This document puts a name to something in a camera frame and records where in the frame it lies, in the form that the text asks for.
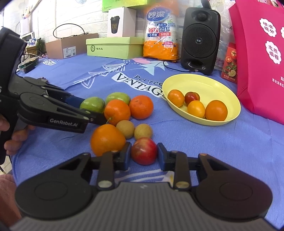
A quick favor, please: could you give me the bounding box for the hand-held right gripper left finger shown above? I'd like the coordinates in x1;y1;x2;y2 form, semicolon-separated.
56;142;132;191

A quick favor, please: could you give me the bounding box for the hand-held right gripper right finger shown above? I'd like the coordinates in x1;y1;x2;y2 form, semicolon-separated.
157;143;227;191

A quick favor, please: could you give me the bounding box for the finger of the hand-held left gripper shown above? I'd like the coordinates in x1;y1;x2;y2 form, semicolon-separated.
44;95;110;125
33;79;84;108

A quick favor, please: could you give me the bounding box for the green apple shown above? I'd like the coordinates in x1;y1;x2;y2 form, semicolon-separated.
79;97;106;114
105;92;131;106

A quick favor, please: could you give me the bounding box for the red apple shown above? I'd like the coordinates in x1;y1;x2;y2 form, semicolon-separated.
130;137;158;166

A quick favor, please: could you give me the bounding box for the yellow oval bowl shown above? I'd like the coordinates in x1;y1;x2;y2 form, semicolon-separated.
162;74;241;126

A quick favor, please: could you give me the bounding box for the person's left hand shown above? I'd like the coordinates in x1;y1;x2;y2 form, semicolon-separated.
0;115;36;156

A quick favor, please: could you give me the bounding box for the large orange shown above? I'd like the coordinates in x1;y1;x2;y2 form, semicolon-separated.
91;124;126;157

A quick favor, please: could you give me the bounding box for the small brown longan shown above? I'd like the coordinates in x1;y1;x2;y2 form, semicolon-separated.
134;123;153;141
116;120;135;139

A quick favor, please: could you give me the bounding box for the white appliance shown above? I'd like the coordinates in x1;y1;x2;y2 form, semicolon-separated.
20;19;36;41

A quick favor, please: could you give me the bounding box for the cardboard box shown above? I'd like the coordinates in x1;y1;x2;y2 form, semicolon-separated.
45;33;99;59

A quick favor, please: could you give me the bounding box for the yellow-orange citrus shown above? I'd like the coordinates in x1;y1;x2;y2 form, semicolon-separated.
187;100;206;119

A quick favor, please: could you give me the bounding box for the small orange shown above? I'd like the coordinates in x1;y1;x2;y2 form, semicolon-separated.
167;89;185;108

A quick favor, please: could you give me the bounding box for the blue printed tablecloth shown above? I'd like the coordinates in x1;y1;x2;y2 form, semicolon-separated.
11;53;284;229

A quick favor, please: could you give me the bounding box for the green shoe box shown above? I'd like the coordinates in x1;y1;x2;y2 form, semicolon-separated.
86;37;144;60

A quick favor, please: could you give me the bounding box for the red plum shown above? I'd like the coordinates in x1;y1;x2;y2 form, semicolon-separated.
185;92;200;106

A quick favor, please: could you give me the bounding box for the white cup box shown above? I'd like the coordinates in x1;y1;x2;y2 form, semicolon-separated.
107;7;137;38

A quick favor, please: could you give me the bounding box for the orange paper cup pack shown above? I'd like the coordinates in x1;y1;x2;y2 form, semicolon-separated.
143;3;180;61

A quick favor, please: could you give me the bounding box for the bright green box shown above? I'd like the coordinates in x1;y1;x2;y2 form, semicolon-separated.
102;0;153;12

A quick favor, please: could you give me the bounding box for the red tomato carton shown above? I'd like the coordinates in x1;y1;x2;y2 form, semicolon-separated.
221;42;238;84

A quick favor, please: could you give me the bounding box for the person's leg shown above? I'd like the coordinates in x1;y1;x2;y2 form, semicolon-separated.
0;173;23;225

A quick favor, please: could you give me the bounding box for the black speaker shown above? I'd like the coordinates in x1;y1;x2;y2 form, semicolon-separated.
180;0;221;76

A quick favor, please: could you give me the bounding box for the pink fabric bag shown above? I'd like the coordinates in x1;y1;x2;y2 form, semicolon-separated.
228;0;284;125

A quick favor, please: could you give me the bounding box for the black looped cable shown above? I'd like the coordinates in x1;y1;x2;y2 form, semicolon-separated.
53;24;89;39

